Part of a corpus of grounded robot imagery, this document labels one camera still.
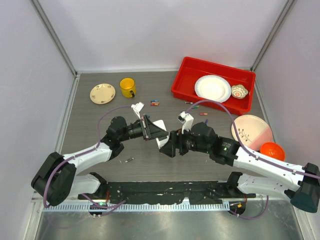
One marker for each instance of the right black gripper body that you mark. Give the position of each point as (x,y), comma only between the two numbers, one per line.
(182,139)

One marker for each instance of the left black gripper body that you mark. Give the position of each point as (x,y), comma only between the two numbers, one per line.
(144,125)

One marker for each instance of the white remote control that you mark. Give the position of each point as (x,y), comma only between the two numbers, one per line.
(163,136)

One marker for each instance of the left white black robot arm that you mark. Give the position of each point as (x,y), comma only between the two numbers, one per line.
(58,177)

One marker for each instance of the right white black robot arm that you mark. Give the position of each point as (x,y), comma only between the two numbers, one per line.
(300,185)

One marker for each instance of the yellow mug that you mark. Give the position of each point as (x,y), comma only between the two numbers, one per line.
(128,87)

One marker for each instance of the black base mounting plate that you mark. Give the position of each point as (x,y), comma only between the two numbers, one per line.
(169,192)

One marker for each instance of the cream floral plate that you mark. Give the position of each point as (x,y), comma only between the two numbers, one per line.
(102,93)

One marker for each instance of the white paper plate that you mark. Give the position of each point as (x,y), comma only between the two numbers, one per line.
(213,87)

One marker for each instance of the red plastic bin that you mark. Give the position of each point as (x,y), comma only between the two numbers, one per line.
(192,69)

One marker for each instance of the pink white ceramic plate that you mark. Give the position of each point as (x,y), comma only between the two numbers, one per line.
(253,131)

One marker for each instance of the small patterned ceramic bowl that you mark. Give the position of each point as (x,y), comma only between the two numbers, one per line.
(239,91)

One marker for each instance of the orange plastic bowl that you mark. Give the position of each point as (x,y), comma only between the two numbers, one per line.
(273,150)

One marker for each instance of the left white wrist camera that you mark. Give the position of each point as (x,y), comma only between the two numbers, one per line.
(137,108)

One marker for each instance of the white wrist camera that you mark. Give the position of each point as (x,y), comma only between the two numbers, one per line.
(137,108)
(186,120)

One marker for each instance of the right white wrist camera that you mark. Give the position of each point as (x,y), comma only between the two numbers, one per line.
(186,120)

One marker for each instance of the white slotted cable duct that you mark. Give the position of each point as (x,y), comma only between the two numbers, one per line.
(185,206)

